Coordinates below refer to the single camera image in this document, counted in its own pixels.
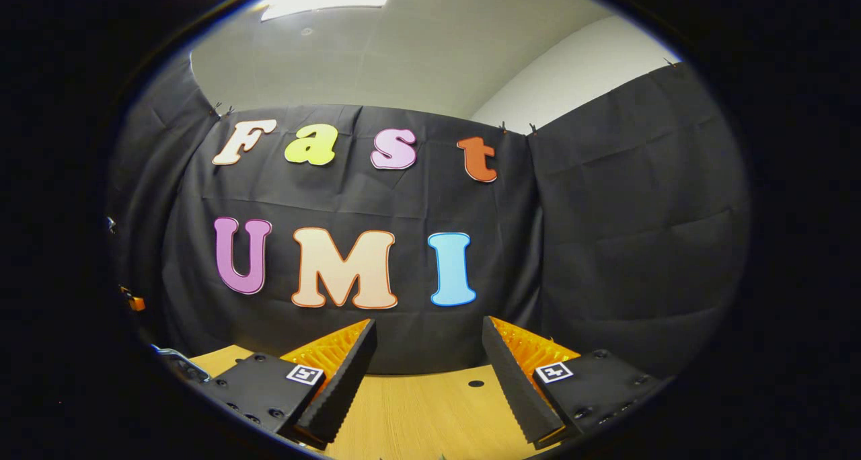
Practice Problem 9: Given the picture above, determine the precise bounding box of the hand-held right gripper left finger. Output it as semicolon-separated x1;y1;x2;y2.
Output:
202;317;379;451

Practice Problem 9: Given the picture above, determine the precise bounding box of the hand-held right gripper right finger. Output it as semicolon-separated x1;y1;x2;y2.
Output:
480;315;670;449

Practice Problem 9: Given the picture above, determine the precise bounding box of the pale blue suitcase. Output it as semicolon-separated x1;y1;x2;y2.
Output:
151;344;211;383

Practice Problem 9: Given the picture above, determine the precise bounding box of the black backdrop cloth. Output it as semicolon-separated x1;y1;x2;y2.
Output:
104;50;751;380

